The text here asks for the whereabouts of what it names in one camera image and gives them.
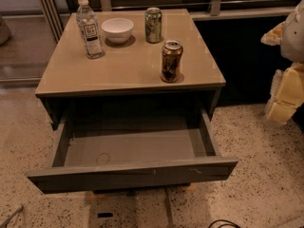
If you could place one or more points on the grey cabinet with tan top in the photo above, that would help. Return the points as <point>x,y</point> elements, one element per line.
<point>133,67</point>

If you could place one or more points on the orange soda can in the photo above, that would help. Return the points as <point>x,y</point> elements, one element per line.
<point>171,53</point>

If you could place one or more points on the clear plastic water bottle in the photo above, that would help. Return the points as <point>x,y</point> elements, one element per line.
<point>89,28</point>

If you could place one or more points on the green soda can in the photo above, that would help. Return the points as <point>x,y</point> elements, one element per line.
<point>153,25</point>

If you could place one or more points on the white ceramic bowl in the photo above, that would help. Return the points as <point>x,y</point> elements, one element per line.
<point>117,30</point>

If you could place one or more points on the grey rod on floor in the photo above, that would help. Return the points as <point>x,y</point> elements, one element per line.
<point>7,220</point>

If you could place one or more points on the open grey top drawer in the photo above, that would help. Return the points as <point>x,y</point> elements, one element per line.
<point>109,152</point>

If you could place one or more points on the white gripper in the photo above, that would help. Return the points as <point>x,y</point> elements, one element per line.
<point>294,37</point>

